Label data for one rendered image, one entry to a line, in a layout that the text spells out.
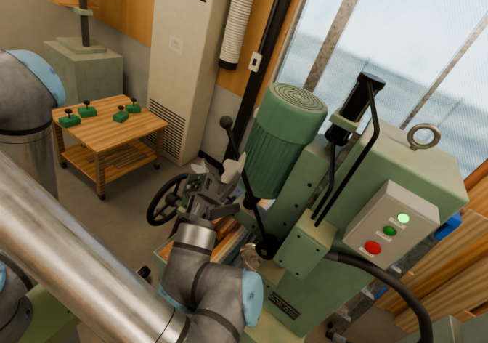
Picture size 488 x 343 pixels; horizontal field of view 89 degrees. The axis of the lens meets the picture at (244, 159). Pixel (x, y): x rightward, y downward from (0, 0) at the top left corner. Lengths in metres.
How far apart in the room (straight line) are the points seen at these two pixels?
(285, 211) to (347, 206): 0.20
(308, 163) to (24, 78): 0.60
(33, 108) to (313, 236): 0.62
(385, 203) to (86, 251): 0.50
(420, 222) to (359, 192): 0.13
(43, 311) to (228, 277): 0.81
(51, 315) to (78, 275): 0.76
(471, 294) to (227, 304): 1.93
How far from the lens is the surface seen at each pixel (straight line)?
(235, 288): 0.50
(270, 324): 1.05
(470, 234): 2.04
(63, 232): 0.44
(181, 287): 0.56
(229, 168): 0.61
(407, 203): 0.55
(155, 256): 0.96
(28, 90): 0.60
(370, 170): 0.58
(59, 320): 1.17
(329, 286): 0.82
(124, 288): 0.43
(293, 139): 0.65
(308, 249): 0.64
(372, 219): 0.57
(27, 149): 0.67
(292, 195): 0.72
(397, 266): 1.66
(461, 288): 2.24
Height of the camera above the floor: 1.72
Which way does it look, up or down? 35 degrees down
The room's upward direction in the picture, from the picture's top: 21 degrees clockwise
